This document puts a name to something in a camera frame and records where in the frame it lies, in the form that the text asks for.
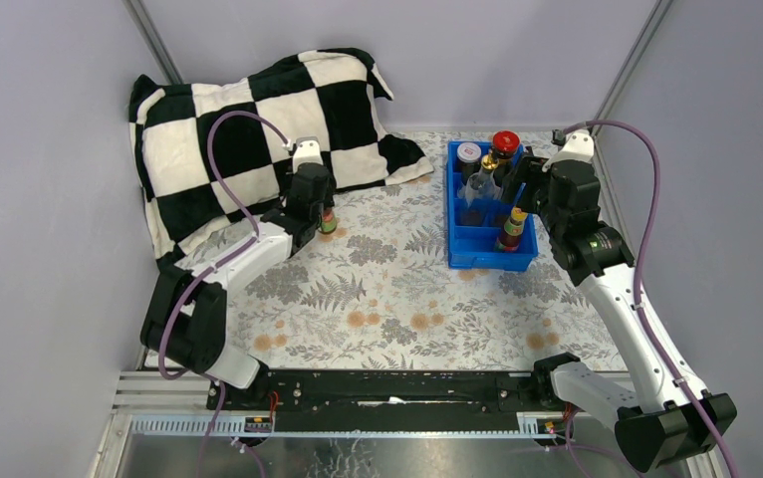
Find black white checkered blanket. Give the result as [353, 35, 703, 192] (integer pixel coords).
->
[128, 48, 432, 267]

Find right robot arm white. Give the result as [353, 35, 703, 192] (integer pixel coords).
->
[505, 153, 737, 472]

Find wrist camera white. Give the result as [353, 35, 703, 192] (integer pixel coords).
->
[544, 128, 595, 170]
[290, 136, 324, 173]

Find floral tablecloth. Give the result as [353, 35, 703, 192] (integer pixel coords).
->
[227, 131, 625, 371]

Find white lid brown sauce jar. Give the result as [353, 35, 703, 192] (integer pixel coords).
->
[455, 141, 482, 184]

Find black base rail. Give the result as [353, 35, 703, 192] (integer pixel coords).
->
[206, 368, 576, 434]

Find yellow cap sauce bottle front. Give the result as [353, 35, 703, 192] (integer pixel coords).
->
[319, 207, 338, 234]

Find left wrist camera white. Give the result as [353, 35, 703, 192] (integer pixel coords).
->
[290, 136, 324, 173]

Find yellow cap sauce bottle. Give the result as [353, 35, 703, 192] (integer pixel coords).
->
[319, 207, 338, 234]
[494, 207, 528, 253]

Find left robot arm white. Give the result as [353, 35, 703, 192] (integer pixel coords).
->
[139, 162, 334, 409]

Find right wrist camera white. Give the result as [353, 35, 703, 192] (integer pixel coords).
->
[544, 128, 595, 170]

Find blue plastic divided bin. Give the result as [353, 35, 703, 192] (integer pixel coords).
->
[443, 139, 539, 272]

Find glass oil bottle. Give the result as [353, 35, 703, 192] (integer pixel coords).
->
[459, 152, 500, 211]

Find red lid chili sauce jar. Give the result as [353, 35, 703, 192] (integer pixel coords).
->
[490, 130, 521, 164]

